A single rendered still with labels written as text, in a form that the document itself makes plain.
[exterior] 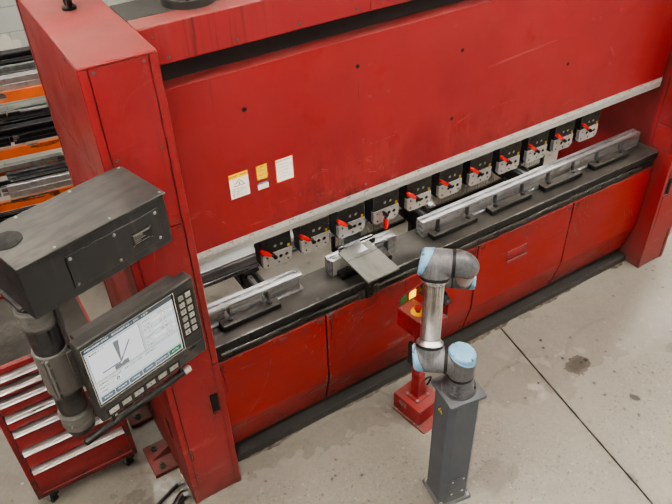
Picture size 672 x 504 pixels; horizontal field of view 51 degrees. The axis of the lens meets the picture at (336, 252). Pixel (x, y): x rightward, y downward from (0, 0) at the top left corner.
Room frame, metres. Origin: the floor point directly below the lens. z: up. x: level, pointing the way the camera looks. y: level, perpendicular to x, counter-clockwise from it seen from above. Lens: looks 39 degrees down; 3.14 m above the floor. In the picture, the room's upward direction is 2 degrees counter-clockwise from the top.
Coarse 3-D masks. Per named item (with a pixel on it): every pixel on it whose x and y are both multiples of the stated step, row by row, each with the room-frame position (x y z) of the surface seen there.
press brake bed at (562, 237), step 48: (624, 192) 3.58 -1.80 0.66; (480, 240) 2.97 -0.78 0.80; (528, 240) 3.16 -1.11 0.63; (576, 240) 3.39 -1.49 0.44; (624, 240) 3.71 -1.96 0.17; (384, 288) 2.65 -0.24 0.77; (480, 288) 2.99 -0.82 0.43; (528, 288) 3.25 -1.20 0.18; (288, 336) 2.36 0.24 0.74; (336, 336) 2.50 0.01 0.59; (384, 336) 2.65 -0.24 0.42; (240, 384) 2.22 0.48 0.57; (288, 384) 2.35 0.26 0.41; (336, 384) 2.52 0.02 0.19; (384, 384) 2.66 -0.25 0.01; (240, 432) 2.23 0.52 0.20; (288, 432) 2.34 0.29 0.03
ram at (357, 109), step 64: (512, 0) 3.12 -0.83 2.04; (576, 0) 3.34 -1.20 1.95; (640, 0) 3.59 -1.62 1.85; (256, 64) 2.48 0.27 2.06; (320, 64) 2.61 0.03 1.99; (384, 64) 2.77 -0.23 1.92; (448, 64) 2.95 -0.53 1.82; (512, 64) 3.15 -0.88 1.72; (576, 64) 3.39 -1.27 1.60; (640, 64) 3.66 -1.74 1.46; (192, 128) 2.33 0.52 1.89; (256, 128) 2.46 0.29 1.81; (320, 128) 2.60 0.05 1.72; (384, 128) 2.77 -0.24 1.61; (448, 128) 2.96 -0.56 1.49; (512, 128) 3.18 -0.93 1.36; (192, 192) 2.30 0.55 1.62; (256, 192) 2.44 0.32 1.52; (320, 192) 2.60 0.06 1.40; (384, 192) 2.78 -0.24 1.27
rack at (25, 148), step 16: (0, 96) 3.74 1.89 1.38; (16, 96) 3.76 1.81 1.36; (32, 96) 3.79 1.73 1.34; (32, 144) 3.76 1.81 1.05; (48, 144) 3.79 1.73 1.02; (0, 176) 4.07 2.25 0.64; (48, 192) 3.76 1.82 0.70; (0, 208) 3.65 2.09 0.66; (16, 208) 4.10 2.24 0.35; (0, 288) 3.63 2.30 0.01
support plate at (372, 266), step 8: (368, 240) 2.75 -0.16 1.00; (368, 248) 2.69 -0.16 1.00; (376, 248) 2.69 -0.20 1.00; (344, 256) 2.63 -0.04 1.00; (352, 256) 2.63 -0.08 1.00; (360, 256) 2.63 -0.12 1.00; (368, 256) 2.63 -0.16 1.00; (376, 256) 2.62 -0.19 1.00; (384, 256) 2.62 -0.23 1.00; (352, 264) 2.57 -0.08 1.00; (360, 264) 2.57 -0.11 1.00; (368, 264) 2.57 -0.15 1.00; (376, 264) 2.56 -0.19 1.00; (384, 264) 2.56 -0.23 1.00; (392, 264) 2.56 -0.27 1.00; (360, 272) 2.51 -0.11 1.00; (368, 272) 2.51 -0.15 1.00; (376, 272) 2.50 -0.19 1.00; (384, 272) 2.50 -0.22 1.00; (392, 272) 2.51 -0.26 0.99; (368, 280) 2.45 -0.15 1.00
